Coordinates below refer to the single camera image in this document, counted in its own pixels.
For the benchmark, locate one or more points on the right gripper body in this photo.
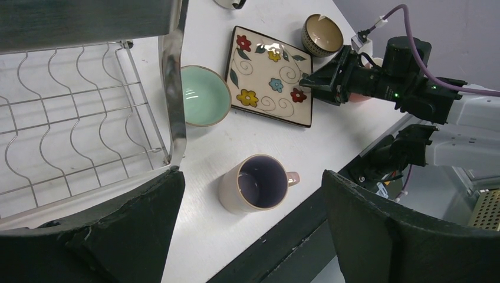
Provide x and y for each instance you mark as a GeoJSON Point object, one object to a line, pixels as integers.
{"type": "Point", "coordinates": [357, 78]}

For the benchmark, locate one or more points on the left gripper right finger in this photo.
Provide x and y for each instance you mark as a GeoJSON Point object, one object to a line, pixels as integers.
{"type": "Point", "coordinates": [378, 240]}

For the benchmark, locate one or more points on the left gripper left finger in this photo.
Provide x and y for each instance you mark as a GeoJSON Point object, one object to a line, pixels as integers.
{"type": "Point", "coordinates": [124, 239]}

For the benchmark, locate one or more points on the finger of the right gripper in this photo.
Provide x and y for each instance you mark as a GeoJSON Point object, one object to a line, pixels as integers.
{"type": "Point", "coordinates": [329, 75]}
{"type": "Point", "coordinates": [329, 96]}

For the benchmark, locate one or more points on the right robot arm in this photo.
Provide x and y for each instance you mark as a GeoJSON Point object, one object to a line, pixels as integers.
{"type": "Point", "coordinates": [460, 128]}

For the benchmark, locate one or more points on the stainless steel dish rack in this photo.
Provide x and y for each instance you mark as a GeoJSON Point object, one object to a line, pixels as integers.
{"type": "Point", "coordinates": [91, 103]}

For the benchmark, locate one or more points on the pink cup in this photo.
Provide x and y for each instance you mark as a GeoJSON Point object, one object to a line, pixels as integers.
{"type": "Point", "coordinates": [358, 98]}

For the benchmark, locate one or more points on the brown patterned small bowl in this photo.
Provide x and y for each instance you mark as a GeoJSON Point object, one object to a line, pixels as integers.
{"type": "Point", "coordinates": [321, 36]}

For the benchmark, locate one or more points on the square flower pattern plate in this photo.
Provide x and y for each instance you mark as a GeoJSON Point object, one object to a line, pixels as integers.
{"type": "Point", "coordinates": [263, 76]}

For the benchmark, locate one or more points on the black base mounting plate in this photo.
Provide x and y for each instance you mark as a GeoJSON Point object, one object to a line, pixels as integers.
{"type": "Point", "coordinates": [296, 249]}

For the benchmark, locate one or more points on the pink iridescent mug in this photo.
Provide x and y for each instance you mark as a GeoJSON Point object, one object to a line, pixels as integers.
{"type": "Point", "coordinates": [258, 183]}

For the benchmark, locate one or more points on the white mug dark rim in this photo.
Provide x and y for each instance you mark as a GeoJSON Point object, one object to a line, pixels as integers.
{"type": "Point", "coordinates": [231, 4]}

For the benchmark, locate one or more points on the mint green bowl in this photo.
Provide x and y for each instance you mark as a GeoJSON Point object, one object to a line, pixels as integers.
{"type": "Point", "coordinates": [206, 96]}

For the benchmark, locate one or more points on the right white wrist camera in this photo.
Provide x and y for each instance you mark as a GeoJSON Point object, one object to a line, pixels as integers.
{"type": "Point", "coordinates": [359, 45]}

